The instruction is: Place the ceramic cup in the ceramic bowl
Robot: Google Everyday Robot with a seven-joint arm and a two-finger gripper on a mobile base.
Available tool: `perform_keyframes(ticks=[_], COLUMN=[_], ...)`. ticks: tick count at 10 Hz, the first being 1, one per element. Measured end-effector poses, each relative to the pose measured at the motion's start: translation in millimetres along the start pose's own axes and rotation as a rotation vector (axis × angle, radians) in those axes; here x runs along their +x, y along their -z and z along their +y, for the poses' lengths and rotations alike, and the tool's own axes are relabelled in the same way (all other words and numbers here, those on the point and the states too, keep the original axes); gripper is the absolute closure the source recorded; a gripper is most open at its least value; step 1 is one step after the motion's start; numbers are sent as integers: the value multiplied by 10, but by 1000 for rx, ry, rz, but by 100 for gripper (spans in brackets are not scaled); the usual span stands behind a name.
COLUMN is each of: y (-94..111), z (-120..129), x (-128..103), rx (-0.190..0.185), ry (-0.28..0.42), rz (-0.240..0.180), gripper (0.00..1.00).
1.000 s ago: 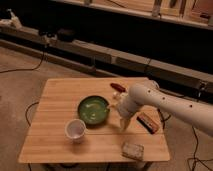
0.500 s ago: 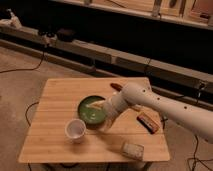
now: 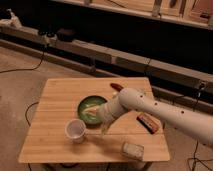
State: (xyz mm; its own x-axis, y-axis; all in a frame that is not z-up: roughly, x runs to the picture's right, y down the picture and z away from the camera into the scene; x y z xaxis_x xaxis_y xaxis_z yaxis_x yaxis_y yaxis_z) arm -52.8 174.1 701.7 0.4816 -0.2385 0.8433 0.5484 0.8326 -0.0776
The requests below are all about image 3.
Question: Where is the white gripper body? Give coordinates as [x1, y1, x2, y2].
[97, 98, 128, 123]

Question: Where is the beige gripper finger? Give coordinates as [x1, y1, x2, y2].
[101, 122, 111, 134]

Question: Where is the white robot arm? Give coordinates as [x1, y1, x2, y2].
[97, 88, 213, 148]

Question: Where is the green ceramic bowl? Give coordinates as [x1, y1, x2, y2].
[77, 95, 107, 125]

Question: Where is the dark red small object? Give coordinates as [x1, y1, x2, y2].
[110, 83, 124, 92]

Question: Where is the wooden table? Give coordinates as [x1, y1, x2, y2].
[19, 77, 170, 163]

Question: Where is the brown rectangular block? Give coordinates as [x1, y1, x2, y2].
[137, 113, 159, 134]

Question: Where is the black box on ledge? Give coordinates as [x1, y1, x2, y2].
[56, 29, 76, 42]

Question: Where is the white object far left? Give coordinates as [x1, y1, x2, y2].
[0, 9, 22, 29]

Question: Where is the black cable right floor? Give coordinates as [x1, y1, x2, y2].
[186, 83, 213, 171]

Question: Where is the black cable floor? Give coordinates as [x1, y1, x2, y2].
[186, 83, 213, 171]
[0, 46, 46, 128]

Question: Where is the black cable left floor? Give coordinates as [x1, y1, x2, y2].
[0, 46, 46, 128]

